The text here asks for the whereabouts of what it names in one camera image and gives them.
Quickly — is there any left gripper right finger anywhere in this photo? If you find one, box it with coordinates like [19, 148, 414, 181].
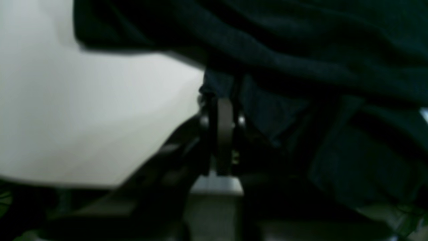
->
[217, 98, 398, 241]

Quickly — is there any dark navy t-shirt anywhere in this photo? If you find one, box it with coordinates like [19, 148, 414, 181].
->
[73, 0, 427, 209]

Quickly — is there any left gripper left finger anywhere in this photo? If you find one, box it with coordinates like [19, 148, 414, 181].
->
[38, 97, 212, 241]

